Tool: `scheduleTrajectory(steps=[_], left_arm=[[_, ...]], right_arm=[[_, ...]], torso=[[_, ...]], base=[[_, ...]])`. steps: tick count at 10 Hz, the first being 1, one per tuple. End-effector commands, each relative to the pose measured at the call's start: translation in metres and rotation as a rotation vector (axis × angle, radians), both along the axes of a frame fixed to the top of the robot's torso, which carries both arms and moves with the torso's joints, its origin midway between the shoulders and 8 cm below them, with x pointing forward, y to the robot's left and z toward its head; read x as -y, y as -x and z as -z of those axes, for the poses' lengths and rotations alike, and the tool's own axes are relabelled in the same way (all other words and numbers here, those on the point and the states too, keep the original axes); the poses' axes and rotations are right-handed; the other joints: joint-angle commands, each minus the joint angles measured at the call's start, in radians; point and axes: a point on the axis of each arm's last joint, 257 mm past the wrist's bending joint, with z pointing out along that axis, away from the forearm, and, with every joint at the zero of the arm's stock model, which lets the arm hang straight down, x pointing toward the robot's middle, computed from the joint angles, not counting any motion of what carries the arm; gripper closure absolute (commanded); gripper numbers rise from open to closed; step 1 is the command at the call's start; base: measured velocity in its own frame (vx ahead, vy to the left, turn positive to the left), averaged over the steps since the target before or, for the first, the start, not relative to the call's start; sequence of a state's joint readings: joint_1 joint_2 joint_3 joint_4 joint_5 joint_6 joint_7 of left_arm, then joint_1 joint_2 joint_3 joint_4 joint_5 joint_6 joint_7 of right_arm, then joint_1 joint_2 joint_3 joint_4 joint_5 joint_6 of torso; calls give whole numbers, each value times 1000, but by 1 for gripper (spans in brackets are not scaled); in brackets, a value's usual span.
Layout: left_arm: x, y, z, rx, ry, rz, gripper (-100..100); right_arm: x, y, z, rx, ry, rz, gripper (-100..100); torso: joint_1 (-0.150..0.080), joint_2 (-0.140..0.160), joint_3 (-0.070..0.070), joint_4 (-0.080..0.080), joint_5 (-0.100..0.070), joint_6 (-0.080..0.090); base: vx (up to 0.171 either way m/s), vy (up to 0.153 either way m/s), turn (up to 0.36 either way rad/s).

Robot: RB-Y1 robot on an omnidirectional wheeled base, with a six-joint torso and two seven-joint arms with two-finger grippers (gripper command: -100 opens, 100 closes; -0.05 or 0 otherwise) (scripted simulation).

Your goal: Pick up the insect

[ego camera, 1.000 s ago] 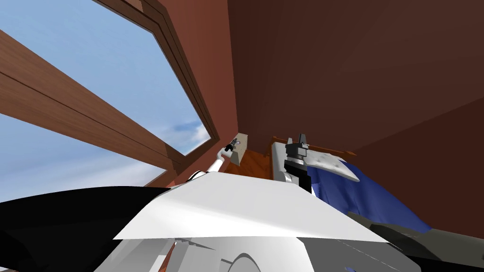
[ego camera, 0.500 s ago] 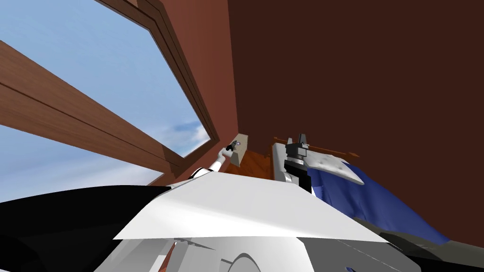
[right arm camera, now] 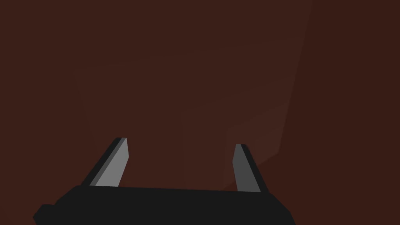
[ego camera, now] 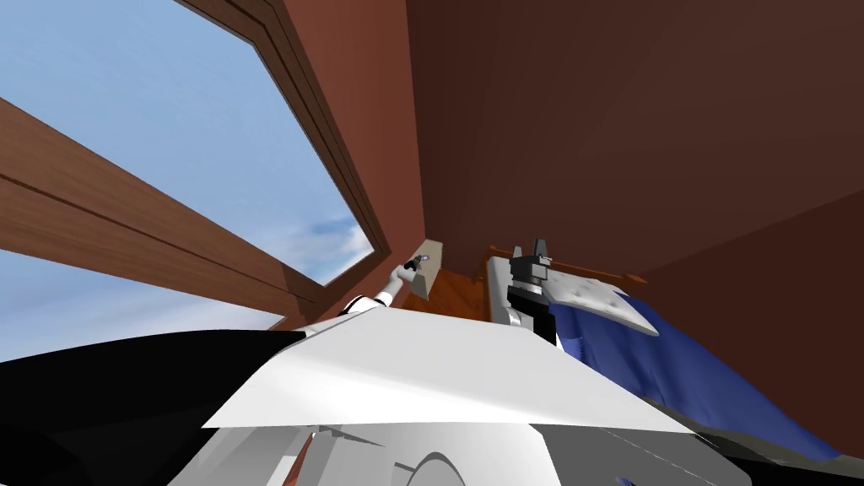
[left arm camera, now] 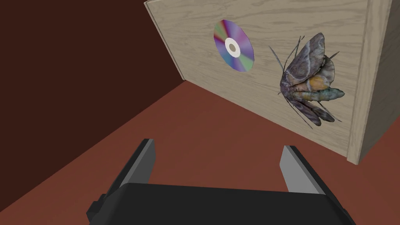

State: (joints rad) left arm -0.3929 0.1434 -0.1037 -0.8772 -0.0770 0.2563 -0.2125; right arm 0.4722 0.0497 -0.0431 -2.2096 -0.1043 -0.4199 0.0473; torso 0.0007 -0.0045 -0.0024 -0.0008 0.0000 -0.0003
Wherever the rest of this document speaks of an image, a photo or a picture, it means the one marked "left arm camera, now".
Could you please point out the pale wooden table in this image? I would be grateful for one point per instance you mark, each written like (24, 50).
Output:
(203, 47)

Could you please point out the rainbow compact disc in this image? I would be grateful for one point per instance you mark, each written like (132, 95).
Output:
(242, 57)

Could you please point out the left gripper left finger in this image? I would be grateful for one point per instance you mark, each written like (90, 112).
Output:
(139, 165)

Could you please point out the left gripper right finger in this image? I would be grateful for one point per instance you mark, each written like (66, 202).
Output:
(300, 173)

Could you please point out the grey brown moth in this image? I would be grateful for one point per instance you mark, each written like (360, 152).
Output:
(307, 72)

